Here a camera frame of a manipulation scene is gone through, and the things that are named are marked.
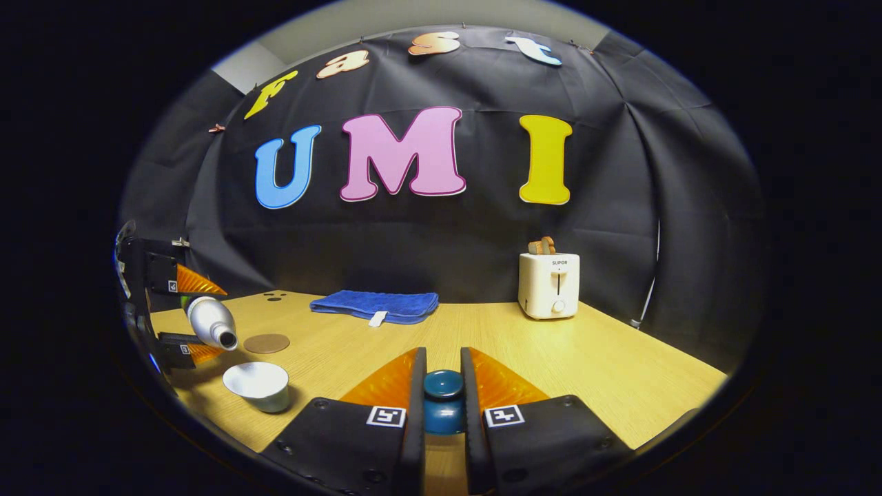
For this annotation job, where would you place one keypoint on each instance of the toast slice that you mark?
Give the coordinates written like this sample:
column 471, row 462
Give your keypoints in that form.
column 541, row 245

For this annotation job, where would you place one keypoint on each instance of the black backdrop cloth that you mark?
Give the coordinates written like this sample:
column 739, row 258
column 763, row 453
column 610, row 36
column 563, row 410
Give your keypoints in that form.
column 620, row 172

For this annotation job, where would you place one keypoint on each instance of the blue folded towel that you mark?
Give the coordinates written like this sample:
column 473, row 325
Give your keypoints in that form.
column 372, row 303

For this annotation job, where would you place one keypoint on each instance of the round brown coaster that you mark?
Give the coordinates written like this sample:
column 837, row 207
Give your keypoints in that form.
column 267, row 343

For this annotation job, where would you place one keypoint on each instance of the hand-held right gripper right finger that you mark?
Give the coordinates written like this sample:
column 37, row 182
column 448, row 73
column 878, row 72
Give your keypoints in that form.
column 475, row 448

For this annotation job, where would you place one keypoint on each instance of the silver green water bottle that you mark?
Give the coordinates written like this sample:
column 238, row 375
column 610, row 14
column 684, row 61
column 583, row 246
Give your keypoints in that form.
column 207, row 318

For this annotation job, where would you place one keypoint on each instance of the teal teacup white inside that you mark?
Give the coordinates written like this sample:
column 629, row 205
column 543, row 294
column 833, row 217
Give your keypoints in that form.
column 272, row 399

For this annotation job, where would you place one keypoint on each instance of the teal teacup lid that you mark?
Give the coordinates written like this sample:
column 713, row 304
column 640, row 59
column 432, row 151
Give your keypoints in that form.
column 442, row 413

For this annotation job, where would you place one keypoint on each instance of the white toaster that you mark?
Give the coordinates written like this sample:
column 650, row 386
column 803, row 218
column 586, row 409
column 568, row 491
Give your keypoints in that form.
column 548, row 286

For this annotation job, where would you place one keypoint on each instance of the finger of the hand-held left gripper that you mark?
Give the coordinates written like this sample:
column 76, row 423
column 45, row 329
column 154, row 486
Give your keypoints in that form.
column 176, row 348
column 162, row 275

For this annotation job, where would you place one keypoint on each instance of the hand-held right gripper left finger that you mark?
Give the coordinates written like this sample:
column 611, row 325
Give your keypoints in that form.
column 415, row 448

